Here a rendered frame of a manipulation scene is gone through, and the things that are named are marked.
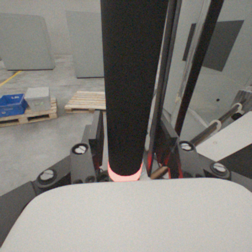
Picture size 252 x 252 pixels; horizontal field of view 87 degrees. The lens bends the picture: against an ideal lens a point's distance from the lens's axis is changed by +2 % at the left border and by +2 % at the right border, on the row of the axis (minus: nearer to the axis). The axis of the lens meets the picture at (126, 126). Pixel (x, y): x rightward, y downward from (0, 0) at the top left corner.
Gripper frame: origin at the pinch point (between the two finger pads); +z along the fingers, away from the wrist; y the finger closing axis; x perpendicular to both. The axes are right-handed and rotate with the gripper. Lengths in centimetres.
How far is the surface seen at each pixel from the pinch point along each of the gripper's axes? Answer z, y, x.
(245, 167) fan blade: 2.2, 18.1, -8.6
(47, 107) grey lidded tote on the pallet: 250, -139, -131
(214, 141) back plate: 23.5, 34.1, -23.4
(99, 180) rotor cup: 13.1, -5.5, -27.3
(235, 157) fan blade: 5.6, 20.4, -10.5
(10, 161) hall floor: 127, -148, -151
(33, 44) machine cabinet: 657, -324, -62
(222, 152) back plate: 18.6, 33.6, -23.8
